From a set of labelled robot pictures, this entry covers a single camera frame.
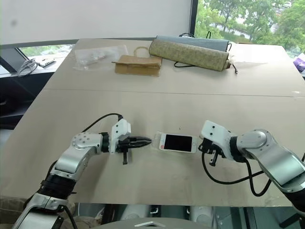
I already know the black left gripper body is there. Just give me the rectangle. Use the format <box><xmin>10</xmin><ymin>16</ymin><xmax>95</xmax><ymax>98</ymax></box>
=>
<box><xmin>116</xmin><ymin>134</ymin><xmax>132</xmax><ymax>166</ymax></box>

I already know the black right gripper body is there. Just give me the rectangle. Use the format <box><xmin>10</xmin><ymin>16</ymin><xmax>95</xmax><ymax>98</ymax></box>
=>
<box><xmin>202</xmin><ymin>138</ymin><xmax>226</xmax><ymax>167</ymax></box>

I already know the clear plastic phone case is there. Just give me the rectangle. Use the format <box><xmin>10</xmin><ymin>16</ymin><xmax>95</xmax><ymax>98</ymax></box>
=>
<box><xmin>152</xmin><ymin>130</ymin><xmax>168</xmax><ymax>151</ymax></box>

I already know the white smartphone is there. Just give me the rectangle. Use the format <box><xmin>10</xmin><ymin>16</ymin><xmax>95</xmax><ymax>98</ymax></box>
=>
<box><xmin>159</xmin><ymin>133</ymin><xmax>199</xmax><ymax>154</ymax></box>

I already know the brown paper bag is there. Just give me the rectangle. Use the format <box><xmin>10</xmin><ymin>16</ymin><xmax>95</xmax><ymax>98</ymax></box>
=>
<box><xmin>112</xmin><ymin>46</ymin><xmax>163</xmax><ymax>77</ymax></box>

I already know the grey robot torso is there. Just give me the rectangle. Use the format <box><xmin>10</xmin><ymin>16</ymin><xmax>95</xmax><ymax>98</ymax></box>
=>
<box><xmin>101</xmin><ymin>216</ymin><xmax>195</xmax><ymax>229</ymax></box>

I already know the white fluffy cloth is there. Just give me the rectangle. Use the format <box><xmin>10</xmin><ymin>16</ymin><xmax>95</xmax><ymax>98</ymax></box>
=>
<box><xmin>227</xmin><ymin>54</ymin><xmax>268</xmax><ymax>70</ymax></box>

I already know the rolled tan woven mat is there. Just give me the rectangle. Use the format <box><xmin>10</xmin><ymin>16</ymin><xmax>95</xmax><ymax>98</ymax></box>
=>
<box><xmin>149</xmin><ymin>39</ymin><xmax>231</xmax><ymax>72</ymax></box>

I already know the clear plastic bag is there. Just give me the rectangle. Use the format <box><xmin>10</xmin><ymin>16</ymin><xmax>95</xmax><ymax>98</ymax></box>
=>
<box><xmin>72</xmin><ymin>44</ymin><xmax>129</xmax><ymax>71</ymax></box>

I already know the rolled grey mat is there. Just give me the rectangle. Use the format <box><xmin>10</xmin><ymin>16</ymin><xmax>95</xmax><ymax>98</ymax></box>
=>
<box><xmin>155</xmin><ymin>35</ymin><xmax>231</xmax><ymax>52</ymax></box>

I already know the purple packet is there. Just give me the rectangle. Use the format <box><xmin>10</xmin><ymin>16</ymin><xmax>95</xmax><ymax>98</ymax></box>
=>
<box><xmin>294</xmin><ymin>53</ymin><xmax>305</xmax><ymax>73</ymax></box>

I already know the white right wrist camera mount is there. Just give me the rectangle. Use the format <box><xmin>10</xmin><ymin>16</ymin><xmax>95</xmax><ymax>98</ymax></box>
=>
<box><xmin>199</xmin><ymin>120</ymin><xmax>235</xmax><ymax>160</ymax></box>

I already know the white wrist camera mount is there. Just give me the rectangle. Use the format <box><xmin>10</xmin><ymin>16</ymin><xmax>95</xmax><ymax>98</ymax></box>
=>
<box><xmin>110</xmin><ymin>119</ymin><xmax>132</xmax><ymax>154</ymax></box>
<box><xmin>199</xmin><ymin>120</ymin><xmax>235</xmax><ymax>160</ymax></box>

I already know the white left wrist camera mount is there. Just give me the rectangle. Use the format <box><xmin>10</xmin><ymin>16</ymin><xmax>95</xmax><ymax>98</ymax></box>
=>
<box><xmin>110</xmin><ymin>119</ymin><xmax>132</xmax><ymax>154</ymax></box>

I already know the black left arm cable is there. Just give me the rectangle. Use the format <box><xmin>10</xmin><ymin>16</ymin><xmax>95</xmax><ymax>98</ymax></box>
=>
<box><xmin>81</xmin><ymin>113</ymin><xmax>124</xmax><ymax>133</ymax></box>

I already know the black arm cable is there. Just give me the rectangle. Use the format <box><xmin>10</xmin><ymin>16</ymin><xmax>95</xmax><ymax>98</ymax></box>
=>
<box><xmin>81</xmin><ymin>113</ymin><xmax>124</xmax><ymax>133</ymax></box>
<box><xmin>201</xmin><ymin>152</ymin><xmax>273</xmax><ymax>197</ymax></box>

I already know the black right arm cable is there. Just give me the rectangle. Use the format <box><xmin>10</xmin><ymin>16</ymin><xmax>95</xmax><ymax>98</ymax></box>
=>
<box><xmin>201</xmin><ymin>152</ymin><xmax>273</xmax><ymax>197</ymax></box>

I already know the grey cable bundle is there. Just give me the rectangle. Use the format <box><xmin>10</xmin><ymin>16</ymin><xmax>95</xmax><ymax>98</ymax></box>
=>
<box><xmin>17</xmin><ymin>58</ymin><xmax>38</xmax><ymax>77</ymax></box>

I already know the dark window frame post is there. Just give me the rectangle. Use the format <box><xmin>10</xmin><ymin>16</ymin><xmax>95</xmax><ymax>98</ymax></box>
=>
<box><xmin>189</xmin><ymin>0</ymin><xmax>199</xmax><ymax>37</ymax></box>

